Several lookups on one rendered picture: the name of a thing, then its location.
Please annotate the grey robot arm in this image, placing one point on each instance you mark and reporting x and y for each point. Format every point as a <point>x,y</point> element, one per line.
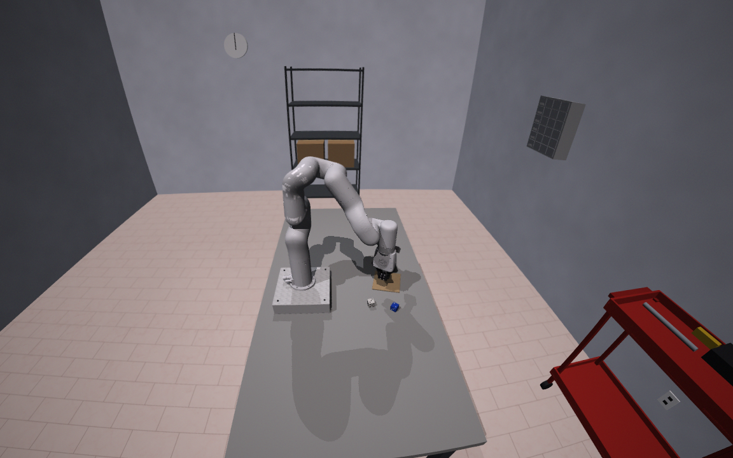
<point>381,232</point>

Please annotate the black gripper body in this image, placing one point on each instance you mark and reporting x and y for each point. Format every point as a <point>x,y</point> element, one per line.
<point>384,261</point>

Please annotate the tan mat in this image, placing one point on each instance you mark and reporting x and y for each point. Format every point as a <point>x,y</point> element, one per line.
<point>392,284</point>

